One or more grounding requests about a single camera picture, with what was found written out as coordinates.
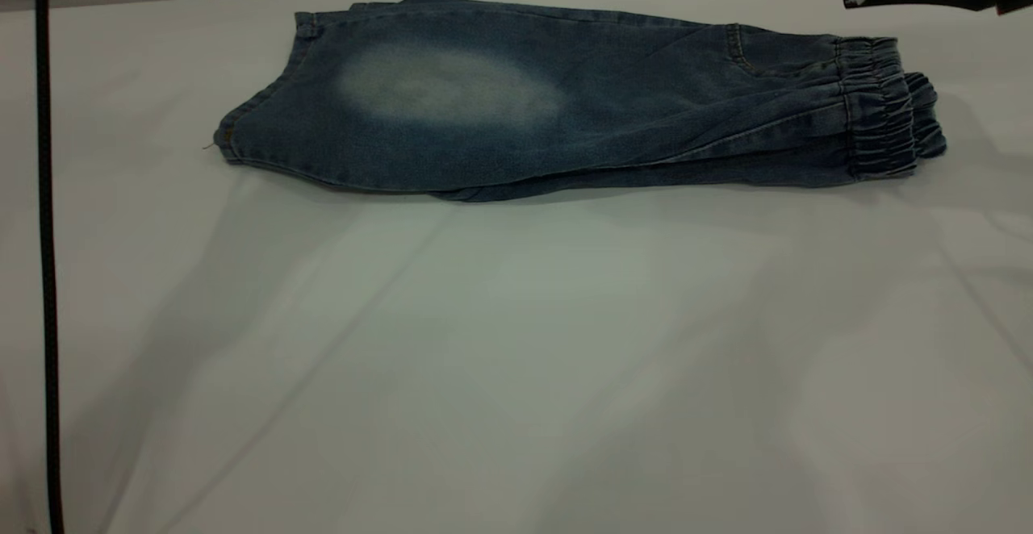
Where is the blue denim jeans basketball print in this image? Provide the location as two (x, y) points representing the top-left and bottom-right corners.
(212, 0), (947, 202)

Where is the thick black braided cable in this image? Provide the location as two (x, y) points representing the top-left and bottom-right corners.
(35, 0), (67, 534)

